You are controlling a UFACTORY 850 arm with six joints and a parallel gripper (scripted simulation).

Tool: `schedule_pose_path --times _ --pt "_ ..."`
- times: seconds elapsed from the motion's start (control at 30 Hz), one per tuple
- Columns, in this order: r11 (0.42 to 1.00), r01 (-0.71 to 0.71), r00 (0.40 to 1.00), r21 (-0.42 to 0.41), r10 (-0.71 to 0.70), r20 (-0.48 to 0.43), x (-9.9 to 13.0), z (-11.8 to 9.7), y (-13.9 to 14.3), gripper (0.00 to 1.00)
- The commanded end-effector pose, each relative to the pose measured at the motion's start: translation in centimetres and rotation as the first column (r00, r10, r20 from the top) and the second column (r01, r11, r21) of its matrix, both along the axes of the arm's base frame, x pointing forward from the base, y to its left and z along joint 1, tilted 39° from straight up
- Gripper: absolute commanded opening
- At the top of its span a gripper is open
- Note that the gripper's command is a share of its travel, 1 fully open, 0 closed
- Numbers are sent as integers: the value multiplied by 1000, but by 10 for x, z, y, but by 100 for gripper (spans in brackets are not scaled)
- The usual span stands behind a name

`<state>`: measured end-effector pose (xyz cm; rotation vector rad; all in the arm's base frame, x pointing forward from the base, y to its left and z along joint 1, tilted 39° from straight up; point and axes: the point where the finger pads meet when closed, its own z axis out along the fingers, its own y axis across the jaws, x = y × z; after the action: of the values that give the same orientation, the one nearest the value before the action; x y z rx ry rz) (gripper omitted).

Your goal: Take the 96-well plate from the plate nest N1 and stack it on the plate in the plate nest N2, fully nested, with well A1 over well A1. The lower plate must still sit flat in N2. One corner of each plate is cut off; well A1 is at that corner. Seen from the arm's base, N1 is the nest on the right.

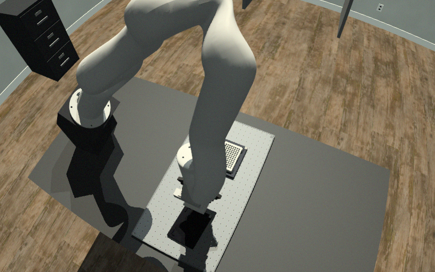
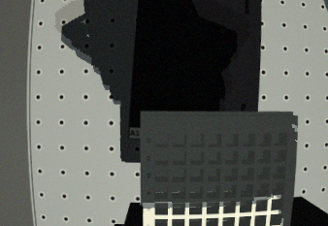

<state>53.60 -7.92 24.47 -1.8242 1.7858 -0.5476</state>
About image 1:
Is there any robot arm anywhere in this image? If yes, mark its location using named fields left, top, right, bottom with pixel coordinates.
left=69, top=0, right=257, bottom=208

